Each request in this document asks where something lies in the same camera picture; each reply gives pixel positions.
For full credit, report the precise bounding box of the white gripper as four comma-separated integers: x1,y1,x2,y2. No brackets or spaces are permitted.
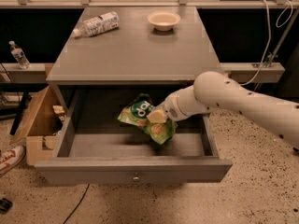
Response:
147,92,187,123

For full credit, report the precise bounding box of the green rice chip bag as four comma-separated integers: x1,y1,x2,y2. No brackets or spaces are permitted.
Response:
118,93,178,145

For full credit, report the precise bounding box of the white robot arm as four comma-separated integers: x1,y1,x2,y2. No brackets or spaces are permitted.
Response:
147,71,299,148

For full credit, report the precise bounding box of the silver drawer knob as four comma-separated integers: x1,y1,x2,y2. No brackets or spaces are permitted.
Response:
132,175,141,182

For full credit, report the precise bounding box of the open grey top drawer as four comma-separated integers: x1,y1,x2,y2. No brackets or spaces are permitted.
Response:
34,107,234,186

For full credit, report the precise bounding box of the grey cabinet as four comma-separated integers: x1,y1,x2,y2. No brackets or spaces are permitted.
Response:
47,7,222,112

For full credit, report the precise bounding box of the beige bowl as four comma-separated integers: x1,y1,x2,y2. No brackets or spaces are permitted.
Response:
148,11,180,32

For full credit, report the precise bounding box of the lying clear plastic bottle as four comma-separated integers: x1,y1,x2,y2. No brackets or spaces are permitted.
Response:
73,11,120,38

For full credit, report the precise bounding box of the cardboard box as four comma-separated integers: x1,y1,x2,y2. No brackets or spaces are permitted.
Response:
10,86,62,166

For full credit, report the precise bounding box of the black stand leg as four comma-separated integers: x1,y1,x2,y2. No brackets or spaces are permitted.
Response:
10,90,30,135

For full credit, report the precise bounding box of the standing small water bottle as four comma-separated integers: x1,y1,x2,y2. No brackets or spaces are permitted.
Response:
8,41,30,70

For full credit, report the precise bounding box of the white red sneaker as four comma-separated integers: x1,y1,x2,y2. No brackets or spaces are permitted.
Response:
0,146,25,176

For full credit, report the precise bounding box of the black object on floor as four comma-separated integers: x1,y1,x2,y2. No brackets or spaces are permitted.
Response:
0,198,12,213

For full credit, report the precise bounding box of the black floor cable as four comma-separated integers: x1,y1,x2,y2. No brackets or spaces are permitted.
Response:
62,184,91,224

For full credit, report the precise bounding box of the white cable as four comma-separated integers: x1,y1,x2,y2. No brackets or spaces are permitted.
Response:
241,0,295,87

